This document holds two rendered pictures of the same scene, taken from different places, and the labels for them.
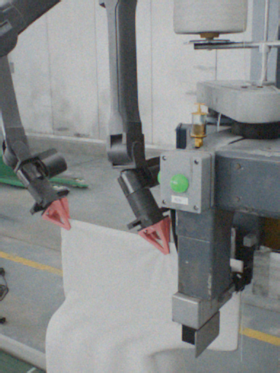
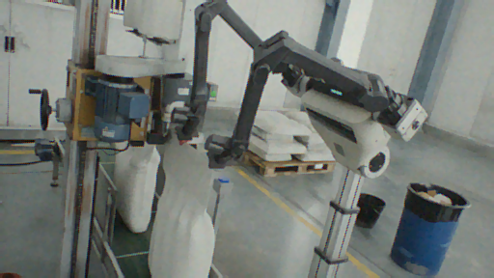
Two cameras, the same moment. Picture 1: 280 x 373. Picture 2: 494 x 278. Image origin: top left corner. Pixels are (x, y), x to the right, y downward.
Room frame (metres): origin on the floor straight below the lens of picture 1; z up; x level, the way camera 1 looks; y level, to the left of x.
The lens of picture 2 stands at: (2.60, 0.82, 1.65)
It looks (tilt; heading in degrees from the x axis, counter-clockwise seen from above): 16 degrees down; 199
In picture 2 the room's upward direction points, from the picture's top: 12 degrees clockwise
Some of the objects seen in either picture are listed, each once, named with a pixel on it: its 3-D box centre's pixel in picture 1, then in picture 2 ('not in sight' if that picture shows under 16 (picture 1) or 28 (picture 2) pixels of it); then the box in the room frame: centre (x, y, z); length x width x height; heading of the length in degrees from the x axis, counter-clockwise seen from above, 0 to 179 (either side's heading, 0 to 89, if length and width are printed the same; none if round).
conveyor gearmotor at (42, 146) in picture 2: not in sight; (46, 149); (0.23, -1.72, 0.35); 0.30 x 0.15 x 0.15; 55
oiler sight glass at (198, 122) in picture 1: (199, 124); not in sight; (0.82, -0.10, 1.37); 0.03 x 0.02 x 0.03; 55
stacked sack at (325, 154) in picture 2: not in sight; (312, 152); (-2.48, -0.03, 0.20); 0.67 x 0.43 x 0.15; 145
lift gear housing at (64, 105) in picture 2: not in sight; (63, 110); (1.28, -0.51, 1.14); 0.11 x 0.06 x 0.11; 55
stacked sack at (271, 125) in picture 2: not in sight; (283, 126); (-1.97, -0.37, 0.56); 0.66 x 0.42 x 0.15; 145
